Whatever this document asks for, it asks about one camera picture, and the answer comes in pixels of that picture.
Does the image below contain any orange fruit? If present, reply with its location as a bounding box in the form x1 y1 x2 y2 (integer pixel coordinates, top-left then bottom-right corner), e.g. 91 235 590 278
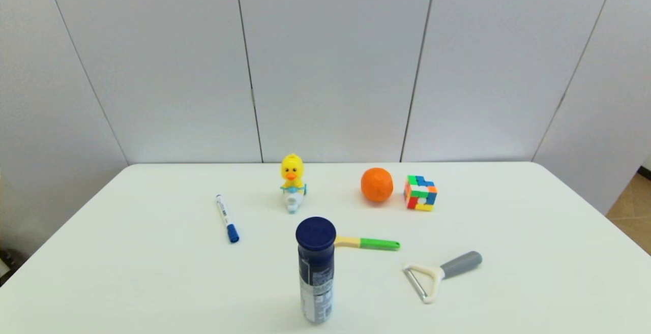
361 167 394 203

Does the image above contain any yellow duck scooter toy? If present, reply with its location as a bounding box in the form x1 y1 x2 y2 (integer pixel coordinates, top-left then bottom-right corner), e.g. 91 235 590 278
280 154 307 214

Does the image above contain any colourful puzzle cube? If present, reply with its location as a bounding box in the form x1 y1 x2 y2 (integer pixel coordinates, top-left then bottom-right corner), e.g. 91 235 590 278
404 175 438 212

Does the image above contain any dark blue spray can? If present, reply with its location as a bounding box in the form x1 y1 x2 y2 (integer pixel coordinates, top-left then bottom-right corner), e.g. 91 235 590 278
295 217 337 324

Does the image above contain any white marker blue cap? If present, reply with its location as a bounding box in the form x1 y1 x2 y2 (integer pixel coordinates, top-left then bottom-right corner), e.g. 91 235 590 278
215 194 240 244

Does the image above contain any dark grey floor object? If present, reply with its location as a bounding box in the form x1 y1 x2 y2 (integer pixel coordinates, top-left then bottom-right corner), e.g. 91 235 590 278
0 249 17 286

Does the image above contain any green-handled beige pasta fork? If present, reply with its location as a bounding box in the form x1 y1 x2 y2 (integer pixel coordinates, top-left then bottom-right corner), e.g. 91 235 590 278
334 235 401 251

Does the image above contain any grey-handled white peeler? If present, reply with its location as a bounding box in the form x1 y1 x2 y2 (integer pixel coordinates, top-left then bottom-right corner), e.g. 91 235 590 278
402 251 483 305

